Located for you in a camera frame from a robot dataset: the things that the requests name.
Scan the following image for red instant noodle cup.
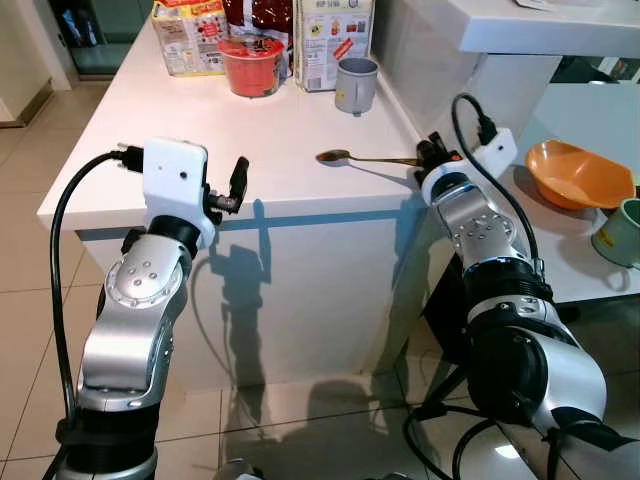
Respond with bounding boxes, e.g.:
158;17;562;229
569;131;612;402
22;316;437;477
217;34;289;99

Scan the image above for green enamel mug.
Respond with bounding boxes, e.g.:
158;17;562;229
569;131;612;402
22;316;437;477
591;197;640;270

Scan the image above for grey mug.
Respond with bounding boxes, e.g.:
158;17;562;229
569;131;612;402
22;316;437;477
334;57;381;115

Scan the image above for yellow red food box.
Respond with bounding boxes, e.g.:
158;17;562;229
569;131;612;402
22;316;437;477
150;0;230;78

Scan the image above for black cable loops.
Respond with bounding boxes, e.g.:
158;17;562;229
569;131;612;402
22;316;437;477
403;398;506;480

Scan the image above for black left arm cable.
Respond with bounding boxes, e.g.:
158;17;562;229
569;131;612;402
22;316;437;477
50;148;147;441

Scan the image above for bronze metal spoon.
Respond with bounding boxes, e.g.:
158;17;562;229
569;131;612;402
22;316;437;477
316;149;422;169

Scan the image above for orange plastic bowl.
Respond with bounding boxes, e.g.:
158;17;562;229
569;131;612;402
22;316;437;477
526;139;637;212

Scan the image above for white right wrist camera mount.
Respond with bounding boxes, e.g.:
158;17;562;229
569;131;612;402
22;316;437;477
420;128;519;206

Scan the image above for white kitchen island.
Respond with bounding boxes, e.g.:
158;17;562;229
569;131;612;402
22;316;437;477
37;18;471;397

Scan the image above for dark red snack bag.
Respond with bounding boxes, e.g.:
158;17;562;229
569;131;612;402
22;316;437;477
221;0;297;53

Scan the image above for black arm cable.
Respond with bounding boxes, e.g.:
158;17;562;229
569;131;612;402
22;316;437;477
50;148;147;441
451;93;542;269

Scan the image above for white printed food box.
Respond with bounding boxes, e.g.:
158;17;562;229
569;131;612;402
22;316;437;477
292;0;376;94

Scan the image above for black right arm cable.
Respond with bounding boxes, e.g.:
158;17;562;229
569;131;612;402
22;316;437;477
451;93;542;269

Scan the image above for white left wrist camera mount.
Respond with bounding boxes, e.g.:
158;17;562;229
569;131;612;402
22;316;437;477
142;138;217;249

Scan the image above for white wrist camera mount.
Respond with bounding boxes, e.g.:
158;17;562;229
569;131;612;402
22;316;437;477
142;138;217;249
420;128;519;206

